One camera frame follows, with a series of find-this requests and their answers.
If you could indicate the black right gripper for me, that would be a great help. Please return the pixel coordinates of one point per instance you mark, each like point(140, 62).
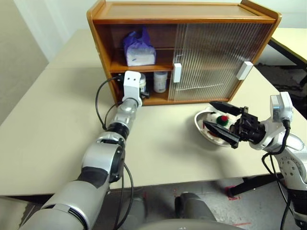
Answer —
point(249, 129)

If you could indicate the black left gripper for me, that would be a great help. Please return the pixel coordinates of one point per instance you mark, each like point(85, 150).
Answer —
point(145, 95)

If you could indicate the white plush toy green hat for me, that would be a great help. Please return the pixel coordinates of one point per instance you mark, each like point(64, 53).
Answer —
point(220, 121)

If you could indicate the white jar blue label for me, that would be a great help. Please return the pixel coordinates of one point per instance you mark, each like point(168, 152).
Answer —
point(143, 82)
point(160, 82)

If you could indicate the silver metal bowl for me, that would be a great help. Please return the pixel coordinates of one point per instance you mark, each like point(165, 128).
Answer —
point(199, 122)

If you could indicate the purple tissue pack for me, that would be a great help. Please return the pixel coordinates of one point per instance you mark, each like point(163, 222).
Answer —
point(140, 55)

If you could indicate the ribbed glass sliding door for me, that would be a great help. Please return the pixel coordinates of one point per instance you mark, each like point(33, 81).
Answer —
point(204, 60)
point(260, 48)

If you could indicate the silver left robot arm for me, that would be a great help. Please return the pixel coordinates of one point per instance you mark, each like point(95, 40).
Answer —
point(72, 203)

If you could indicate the wooden cabinet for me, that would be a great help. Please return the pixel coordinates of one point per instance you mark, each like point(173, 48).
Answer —
point(180, 12)

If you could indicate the black table leg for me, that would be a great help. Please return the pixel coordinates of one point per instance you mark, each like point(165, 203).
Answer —
point(259, 184)

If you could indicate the dark grey rounded shape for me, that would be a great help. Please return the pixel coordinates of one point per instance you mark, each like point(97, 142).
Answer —
point(194, 208)

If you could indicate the beige side table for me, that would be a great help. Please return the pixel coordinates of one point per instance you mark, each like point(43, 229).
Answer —
point(292, 38)

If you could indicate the grey curved robot body edge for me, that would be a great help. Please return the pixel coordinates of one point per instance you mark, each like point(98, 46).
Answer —
point(192, 225)

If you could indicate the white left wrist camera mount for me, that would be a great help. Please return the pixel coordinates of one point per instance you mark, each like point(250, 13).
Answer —
point(130, 83)

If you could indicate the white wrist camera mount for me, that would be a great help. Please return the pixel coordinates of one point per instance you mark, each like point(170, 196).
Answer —
point(130, 83)
point(286, 105)

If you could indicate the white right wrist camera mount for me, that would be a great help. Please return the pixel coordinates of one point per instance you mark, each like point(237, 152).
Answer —
point(286, 105)

